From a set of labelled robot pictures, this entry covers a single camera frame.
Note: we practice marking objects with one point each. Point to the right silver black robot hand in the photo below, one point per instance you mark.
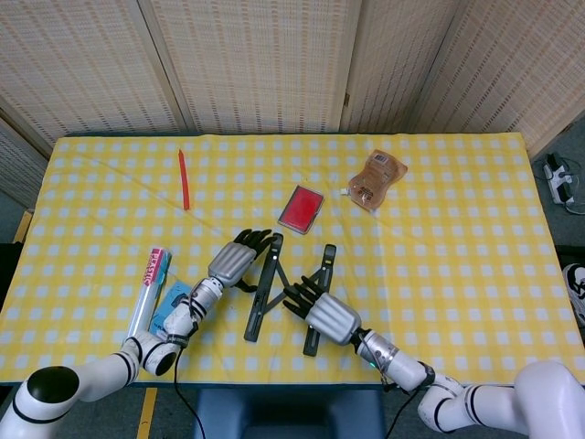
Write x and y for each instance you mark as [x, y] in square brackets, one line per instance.
[336, 318]

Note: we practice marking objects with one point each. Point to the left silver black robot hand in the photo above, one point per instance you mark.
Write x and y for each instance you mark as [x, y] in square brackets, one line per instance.
[230, 263]

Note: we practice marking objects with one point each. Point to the black folding stand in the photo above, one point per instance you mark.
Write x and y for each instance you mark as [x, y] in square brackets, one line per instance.
[255, 320]

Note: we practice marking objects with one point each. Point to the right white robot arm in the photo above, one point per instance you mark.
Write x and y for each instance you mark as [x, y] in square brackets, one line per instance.
[402, 366]

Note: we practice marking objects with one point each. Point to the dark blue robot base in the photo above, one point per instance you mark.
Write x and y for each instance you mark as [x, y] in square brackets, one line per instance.
[292, 411]

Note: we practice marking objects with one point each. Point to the blue speaker box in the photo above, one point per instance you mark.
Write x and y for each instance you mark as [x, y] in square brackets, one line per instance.
[173, 297]

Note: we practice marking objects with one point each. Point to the red ink pad case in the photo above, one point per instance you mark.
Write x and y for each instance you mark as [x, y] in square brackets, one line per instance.
[299, 208]

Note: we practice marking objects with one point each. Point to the plastic wrap box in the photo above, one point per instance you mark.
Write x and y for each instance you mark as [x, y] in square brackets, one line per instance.
[146, 292]

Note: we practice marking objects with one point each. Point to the red plastic stick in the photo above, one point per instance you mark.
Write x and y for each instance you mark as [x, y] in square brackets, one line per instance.
[184, 183]

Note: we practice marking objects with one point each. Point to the yellow white checked tablecloth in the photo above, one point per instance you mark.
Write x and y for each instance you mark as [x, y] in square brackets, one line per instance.
[457, 274]

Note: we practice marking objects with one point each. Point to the brown sauce pouch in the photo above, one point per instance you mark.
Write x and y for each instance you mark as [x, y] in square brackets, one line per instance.
[372, 183]

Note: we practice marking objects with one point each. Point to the woven folding screen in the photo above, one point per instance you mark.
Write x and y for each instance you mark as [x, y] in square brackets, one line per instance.
[274, 68]

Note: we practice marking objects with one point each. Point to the black and white shoe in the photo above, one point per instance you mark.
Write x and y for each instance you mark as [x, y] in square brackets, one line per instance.
[576, 288]

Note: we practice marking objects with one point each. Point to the white power strip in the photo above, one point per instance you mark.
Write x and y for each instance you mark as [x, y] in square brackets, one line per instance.
[557, 180]

